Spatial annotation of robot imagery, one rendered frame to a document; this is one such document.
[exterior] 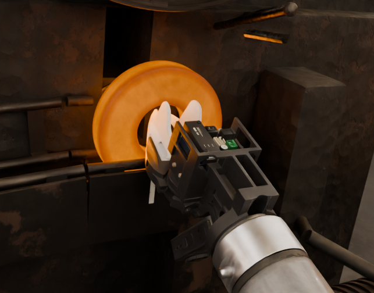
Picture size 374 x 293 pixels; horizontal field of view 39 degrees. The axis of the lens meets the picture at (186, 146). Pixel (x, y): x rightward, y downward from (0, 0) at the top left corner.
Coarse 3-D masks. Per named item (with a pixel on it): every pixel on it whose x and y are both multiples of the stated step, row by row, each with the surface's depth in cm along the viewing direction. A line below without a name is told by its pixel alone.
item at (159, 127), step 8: (168, 104) 55; (152, 112) 61; (160, 112) 57; (168, 112) 55; (152, 120) 60; (160, 120) 57; (168, 120) 55; (152, 128) 58; (160, 128) 57; (168, 128) 55; (152, 136) 58; (160, 136) 57; (168, 136) 55; (160, 144) 57; (168, 144) 55; (160, 152) 56; (168, 152) 55
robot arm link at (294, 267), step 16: (272, 256) 42; (288, 256) 42; (304, 256) 43; (256, 272) 41; (272, 272) 41; (288, 272) 41; (304, 272) 41; (240, 288) 42; (256, 288) 41; (272, 288) 40; (288, 288) 40; (304, 288) 40; (320, 288) 40
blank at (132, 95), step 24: (144, 72) 57; (168, 72) 58; (192, 72) 60; (120, 96) 57; (144, 96) 58; (168, 96) 60; (192, 96) 61; (216, 96) 62; (96, 120) 59; (120, 120) 58; (216, 120) 64; (96, 144) 60; (120, 144) 59
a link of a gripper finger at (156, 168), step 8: (152, 144) 56; (152, 152) 56; (152, 160) 55; (160, 160) 55; (168, 160) 55; (152, 168) 54; (160, 168) 54; (168, 168) 54; (152, 176) 54; (160, 176) 53; (160, 184) 53; (160, 192) 53
